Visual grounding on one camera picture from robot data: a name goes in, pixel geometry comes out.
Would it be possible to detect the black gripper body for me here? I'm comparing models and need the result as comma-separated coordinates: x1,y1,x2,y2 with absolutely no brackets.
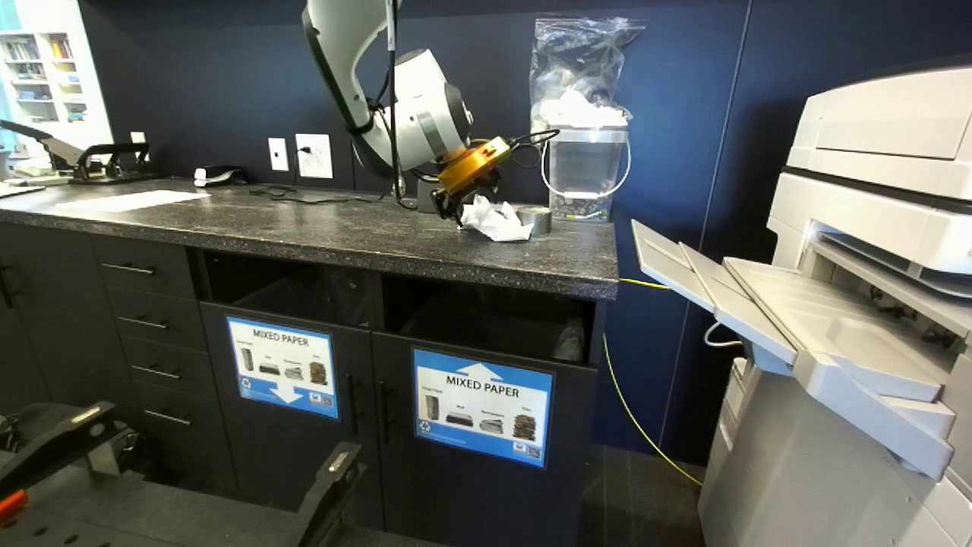
430,167,510,222

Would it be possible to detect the white paper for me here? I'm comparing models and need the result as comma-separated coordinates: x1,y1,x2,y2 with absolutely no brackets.
459,194,537,246

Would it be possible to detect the clear plastic bucket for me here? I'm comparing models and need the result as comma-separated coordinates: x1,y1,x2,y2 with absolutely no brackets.
537,122,636,224

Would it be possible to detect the large white outlet plate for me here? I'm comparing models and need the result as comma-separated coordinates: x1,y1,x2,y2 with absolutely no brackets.
292,132,339,182

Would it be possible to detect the clear plastic bag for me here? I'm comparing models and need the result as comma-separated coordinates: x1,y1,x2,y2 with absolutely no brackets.
525,13,646,147

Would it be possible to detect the blue label with up arrow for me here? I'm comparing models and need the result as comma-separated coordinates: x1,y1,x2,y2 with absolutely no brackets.
410,348,557,472

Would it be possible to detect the blue label with down arrow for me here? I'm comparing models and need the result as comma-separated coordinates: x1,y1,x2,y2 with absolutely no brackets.
223,313,343,424

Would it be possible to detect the black heavy-duty hole punch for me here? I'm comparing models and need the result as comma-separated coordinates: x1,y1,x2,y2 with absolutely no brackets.
0,118,170,188

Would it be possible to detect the plain dark cabinet door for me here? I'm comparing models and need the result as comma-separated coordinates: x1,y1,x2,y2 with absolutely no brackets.
0,222,131,414

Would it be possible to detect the white bookshelf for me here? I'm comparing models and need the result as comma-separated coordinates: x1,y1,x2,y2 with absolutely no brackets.
0,0,117,156

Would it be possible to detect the large white office printer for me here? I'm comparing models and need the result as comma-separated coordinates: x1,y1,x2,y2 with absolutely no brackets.
628,63,972,547

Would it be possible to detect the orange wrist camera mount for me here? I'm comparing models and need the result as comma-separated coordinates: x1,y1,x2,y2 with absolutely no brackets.
435,135,517,194

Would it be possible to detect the thin black counter cable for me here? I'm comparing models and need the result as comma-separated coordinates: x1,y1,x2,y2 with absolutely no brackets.
240,178,408,212

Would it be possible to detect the small white wall plate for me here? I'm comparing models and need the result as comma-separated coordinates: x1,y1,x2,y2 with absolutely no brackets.
264,135,292,177

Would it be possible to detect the thin yellow cable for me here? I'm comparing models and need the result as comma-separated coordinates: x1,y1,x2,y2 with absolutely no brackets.
599,274,707,493

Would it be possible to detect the white printer cable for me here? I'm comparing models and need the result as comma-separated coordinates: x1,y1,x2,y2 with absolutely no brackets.
703,318,747,353

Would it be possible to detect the dark drawer with handle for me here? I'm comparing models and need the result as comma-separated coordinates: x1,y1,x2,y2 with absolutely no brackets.
117,348,223,403
125,391,238,489
101,298,211,360
88,236,202,308

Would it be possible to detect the black cart frame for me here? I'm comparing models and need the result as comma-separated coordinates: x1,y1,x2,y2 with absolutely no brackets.
0,399,368,547

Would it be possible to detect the orange clamp handle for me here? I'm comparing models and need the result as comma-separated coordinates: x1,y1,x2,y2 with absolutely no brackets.
0,489,31,525

